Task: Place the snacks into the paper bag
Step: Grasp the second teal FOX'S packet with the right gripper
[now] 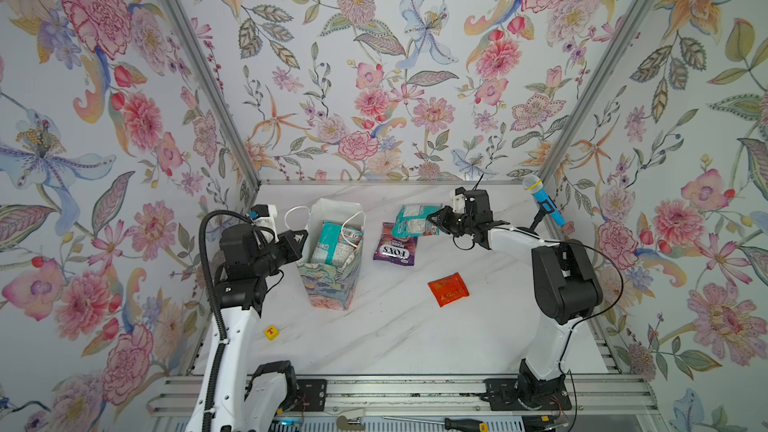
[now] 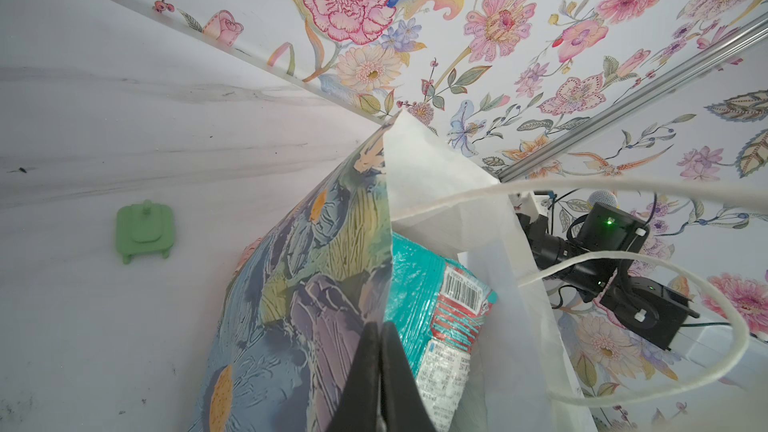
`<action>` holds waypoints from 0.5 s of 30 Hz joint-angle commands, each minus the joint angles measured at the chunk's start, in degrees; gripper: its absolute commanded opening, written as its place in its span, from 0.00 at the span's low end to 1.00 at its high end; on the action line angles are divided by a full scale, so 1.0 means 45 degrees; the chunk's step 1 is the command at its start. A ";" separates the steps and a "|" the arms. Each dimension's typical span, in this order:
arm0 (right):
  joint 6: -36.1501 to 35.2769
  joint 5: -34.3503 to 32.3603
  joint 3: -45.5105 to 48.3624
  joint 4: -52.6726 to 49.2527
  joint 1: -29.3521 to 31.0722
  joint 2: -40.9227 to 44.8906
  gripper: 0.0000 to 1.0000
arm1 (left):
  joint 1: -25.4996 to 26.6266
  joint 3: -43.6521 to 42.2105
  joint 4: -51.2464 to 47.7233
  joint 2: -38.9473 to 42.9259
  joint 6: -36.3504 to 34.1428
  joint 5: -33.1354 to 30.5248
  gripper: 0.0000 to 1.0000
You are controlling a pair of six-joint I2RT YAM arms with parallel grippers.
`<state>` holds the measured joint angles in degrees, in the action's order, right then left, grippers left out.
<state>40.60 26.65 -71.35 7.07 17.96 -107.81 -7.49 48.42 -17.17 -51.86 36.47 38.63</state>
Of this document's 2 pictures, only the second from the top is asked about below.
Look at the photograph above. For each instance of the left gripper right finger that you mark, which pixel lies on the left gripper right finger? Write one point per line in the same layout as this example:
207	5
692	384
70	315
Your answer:
401	405

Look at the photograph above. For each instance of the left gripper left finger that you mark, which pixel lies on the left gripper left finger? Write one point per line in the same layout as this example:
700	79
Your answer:
358	406

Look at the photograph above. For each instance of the teal snack packet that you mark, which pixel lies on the teal snack packet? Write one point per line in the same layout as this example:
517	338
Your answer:
439	308

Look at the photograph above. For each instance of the floral paper gift bag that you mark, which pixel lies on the floral paper gift bag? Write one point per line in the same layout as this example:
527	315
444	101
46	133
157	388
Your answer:
299	300

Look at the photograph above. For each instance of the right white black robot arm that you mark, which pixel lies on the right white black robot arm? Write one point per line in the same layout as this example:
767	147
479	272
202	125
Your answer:
644	318

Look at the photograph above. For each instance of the blue microphone on stand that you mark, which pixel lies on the blue microphone on stand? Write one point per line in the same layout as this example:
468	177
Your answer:
604	197

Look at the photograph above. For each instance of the green plastic hook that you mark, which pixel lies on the green plastic hook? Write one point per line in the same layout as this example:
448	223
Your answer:
144	228

